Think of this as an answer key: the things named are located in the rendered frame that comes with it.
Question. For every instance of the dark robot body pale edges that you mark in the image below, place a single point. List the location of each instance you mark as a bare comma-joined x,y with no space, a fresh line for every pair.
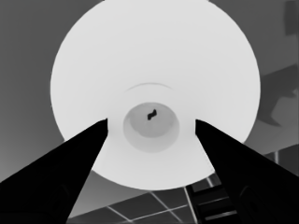
211,202

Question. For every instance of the large thick white disc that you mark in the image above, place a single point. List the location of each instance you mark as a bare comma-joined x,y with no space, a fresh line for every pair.
149,46

